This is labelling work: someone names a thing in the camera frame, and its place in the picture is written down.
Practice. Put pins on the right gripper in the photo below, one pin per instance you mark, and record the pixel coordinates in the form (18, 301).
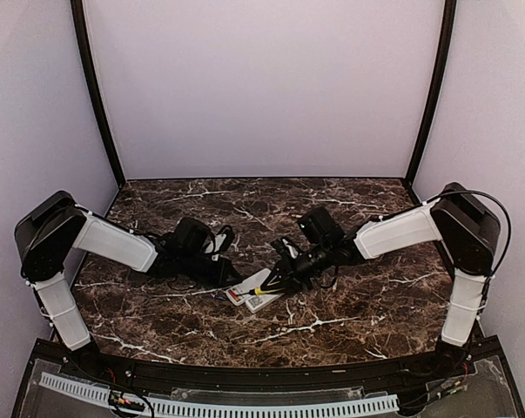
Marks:
(289, 277)

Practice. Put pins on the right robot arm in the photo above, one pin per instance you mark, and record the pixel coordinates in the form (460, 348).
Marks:
(455, 219)

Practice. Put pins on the black frame post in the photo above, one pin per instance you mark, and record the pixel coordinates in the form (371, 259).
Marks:
(93, 88)
(434, 91)

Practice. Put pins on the black front rail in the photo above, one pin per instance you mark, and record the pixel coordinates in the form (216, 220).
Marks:
(399, 373)

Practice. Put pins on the left black frame post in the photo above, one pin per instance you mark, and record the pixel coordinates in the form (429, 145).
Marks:
(93, 88)

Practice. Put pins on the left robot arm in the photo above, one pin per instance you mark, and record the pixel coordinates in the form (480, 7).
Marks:
(46, 236)

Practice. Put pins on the red orange AAA battery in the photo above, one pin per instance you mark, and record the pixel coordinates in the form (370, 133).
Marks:
(233, 298)

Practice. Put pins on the grey remote control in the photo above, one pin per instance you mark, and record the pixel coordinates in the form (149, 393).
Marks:
(251, 282)

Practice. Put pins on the right black frame post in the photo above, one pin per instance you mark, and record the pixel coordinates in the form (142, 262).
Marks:
(434, 91)

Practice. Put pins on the white remote control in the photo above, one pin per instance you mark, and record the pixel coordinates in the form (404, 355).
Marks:
(256, 303)

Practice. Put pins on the yellow handled screwdriver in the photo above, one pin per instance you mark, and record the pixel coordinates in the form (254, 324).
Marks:
(254, 291)

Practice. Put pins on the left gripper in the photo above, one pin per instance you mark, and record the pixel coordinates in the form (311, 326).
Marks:
(219, 280)

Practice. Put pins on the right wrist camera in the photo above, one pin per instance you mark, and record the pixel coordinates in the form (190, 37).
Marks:
(286, 248)

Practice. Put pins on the white slotted cable duct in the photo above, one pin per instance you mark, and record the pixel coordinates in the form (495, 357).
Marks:
(220, 405)

